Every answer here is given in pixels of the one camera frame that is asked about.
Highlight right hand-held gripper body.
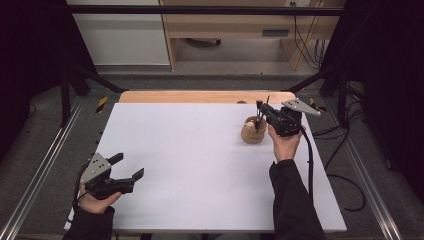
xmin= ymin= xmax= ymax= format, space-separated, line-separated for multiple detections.
xmin=266 ymin=97 xmax=323 ymax=138

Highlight black floor cables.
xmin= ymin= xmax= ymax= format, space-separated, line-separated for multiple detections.
xmin=312 ymin=99 xmax=365 ymax=171

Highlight hand-held gripper cable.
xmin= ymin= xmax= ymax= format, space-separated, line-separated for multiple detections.
xmin=298 ymin=126 xmax=367 ymax=213
xmin=71 ymin=161 xmax=92 ymax=208

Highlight light wooden desk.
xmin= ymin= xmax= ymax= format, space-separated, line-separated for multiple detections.
xmin=159 ymin=0 xmax=346 ymax=72

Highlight aluminium floor rail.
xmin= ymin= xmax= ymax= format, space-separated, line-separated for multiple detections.
xmin=324 ymin=97 xmax=405 ymax=240
xmin=0 ymin=95 xmax=85 ymax=240

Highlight black cables at desk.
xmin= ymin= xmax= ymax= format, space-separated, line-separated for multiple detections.
xmin=291 ymin=1 xmax=330 ymax=71

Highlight black metal frame bar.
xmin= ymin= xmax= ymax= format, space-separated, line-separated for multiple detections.
xmin=65 ymin=4 xmax=346 ymax=17

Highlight black metal frame leg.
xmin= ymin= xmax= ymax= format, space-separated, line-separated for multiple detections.
xmin=285 ymin=63 xmax=351 ymax=129
xmin=59 ymin=62 xmax=130 ymax=128

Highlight white table cover sheet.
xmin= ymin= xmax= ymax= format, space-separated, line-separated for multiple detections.
xmin=63 ymin=102 xmax=348 ymax=234

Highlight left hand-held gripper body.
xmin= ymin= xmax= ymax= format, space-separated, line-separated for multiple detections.
xmin=79 ymin=152 xmax=135 ymax=201

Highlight right hand-held gripper cable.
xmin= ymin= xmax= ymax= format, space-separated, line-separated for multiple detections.
xmin=298 ymin=126 xmax=367 ymax=213

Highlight black curtain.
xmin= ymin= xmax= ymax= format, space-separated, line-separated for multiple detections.
xmin=321 ymin=0 xmax=424 ymax=204
xmin=0 ymin=0 xmax=98 ymax=161

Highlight person's left hand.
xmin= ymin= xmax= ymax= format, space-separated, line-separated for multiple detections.
xmin=77 ymin=183 xmax=123 ymax=215

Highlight white cabinet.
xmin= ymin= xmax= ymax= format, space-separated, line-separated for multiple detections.
xmin=65 ymin=0 xmax=171 ymax=66

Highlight left hand-held gripper cable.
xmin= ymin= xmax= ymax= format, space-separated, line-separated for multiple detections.
xmin=71 ymin=161 xmax=92 ymax=208

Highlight tan bear brush holder cup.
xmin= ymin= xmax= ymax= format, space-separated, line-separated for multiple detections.
xmin=240 ymin=115 xmax=268 ymax=145

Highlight person's right hand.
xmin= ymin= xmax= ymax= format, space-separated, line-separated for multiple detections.
xmin=267 ymin=124 xmax=306 ymax=164

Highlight yellow black tape mark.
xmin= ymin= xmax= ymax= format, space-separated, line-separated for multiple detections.
xmin=95 ymin=95 xmax=110 ymax=115
xmin=308 ymin=97 xmax=328 ymax=113

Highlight large black makeup brush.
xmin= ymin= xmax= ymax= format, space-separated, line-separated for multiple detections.
xmin=255 ymin=99 xmax=265 ymax=132

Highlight white power strip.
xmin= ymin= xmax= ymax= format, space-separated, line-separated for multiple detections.
xmin=284 ymin=0 xmax=312 ymax=8

